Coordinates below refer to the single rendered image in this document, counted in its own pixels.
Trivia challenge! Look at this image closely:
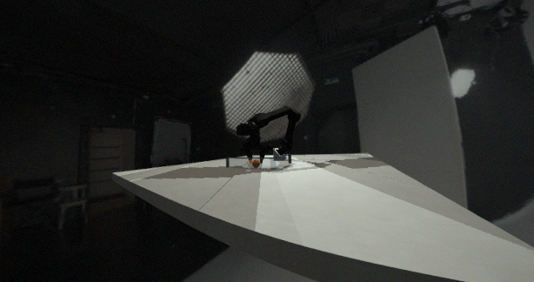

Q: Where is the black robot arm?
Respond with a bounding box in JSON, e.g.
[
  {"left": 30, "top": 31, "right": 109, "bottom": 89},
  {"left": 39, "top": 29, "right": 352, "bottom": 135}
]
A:
[{"left": 236, "top": 105, "right": 301, "bottom": 156}]

